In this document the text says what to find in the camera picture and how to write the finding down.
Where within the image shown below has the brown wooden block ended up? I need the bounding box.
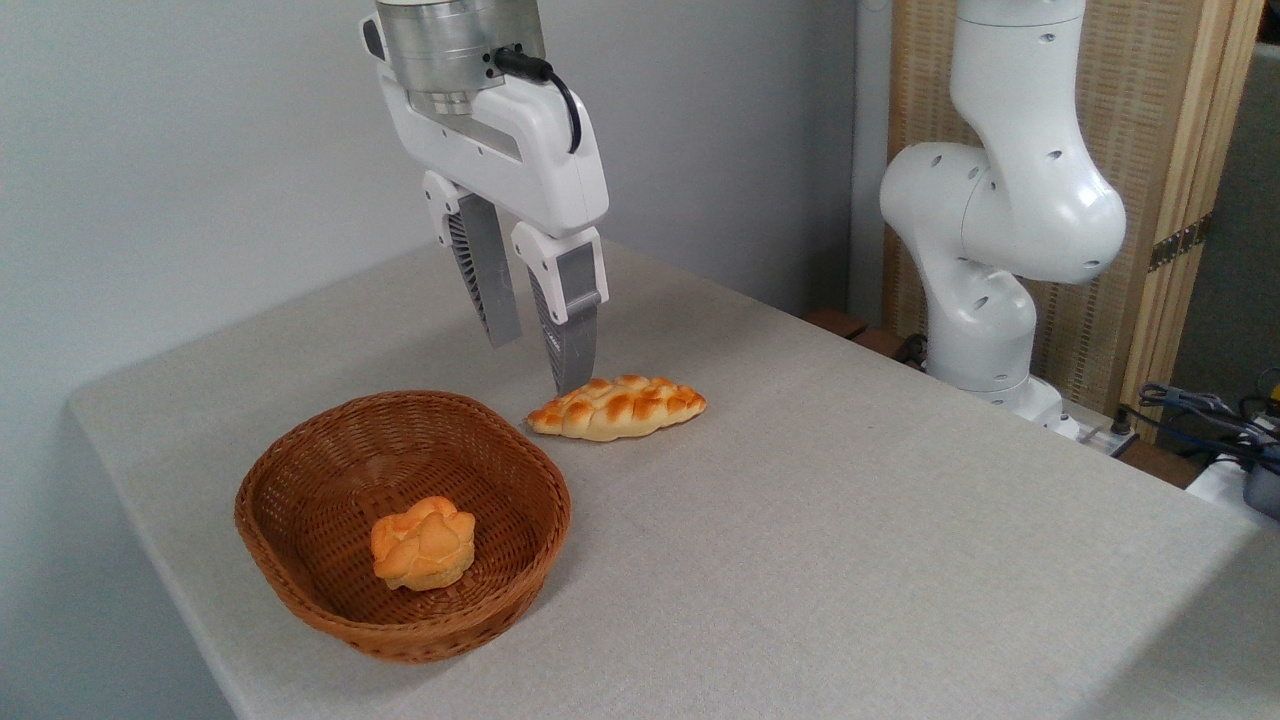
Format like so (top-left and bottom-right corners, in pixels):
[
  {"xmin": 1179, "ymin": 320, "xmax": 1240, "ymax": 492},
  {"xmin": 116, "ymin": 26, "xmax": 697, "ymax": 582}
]
[
  {"xmin": 802, "ymin": 307, "xmax": 870, "ymax": 342},
  {"xmin": 850, "ymin": 327, "xmax": 913, "ymax": 362}
]

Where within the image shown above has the wooden folding screen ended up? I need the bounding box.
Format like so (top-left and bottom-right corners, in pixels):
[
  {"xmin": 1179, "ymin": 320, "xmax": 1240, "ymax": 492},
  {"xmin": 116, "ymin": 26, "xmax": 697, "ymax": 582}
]
[{"xmin": 883, "ymin": 0, "xmax": 1267, "ymax": 417}]

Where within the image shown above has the long braided bread loaf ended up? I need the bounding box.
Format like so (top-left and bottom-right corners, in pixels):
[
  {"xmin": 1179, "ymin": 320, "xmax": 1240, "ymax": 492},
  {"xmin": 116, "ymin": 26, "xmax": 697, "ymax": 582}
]
[{"xmin": 526, "ymin": 375, "xmax": 708, "ymax": 443}]

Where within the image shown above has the brown wicker basket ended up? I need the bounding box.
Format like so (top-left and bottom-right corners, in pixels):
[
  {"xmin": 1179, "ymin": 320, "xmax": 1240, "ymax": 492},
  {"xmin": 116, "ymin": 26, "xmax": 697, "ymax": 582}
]
[{"xmin": 234, "ymin": 390, "xmax": 573, "ymax": 665}]

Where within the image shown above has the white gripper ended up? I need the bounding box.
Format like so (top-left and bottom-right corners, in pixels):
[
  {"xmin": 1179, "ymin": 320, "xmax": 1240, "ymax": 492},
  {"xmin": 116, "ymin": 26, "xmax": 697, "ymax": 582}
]
[{"xmin": 361, "ymin": 13, "xmax": 610, "ymax": 397}]

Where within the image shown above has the round golden bread roll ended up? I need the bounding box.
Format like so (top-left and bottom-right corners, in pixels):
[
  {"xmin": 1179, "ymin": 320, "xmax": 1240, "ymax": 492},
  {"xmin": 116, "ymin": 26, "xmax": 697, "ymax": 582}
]
[{"xmin": 370, "ymin": 496, "xmax": 477, "ymax": 592}]

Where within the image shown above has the blue-grey cable bundle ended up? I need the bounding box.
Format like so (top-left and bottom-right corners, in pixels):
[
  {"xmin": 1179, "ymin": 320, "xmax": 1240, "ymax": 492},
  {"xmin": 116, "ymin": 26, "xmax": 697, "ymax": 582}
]
[{"xmin": 1137, "ymin": 381, "xmax": 1280, "ymax": 473}]

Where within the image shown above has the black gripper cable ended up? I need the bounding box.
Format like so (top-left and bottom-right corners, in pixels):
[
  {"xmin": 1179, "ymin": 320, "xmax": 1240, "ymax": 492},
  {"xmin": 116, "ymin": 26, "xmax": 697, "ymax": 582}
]
[{"xmin": 493, "ymin": 47, "xmax": 583, "ymax": 155}]

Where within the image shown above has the metal screen hinge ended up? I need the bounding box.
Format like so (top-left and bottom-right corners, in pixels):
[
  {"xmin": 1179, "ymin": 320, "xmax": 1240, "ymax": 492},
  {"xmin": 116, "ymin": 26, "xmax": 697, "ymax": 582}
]
[{"xmin": 1148, "ymin": 214, "xmax": 1212, "ymax": 273}]

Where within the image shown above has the white power strip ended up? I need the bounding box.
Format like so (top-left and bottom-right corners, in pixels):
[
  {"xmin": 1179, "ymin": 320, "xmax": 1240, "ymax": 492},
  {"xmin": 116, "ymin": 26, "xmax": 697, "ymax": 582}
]
[{"xmin": 1185, "ymin": 455, "xmax": 1263, "ymax": 513}]

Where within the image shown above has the grey box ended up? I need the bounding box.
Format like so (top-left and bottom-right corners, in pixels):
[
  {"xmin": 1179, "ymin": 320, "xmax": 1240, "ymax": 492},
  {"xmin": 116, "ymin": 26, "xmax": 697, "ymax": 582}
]
[{"xmin": 1242, "ymin": 460, "xmax": 1280, "ymax": 522}]

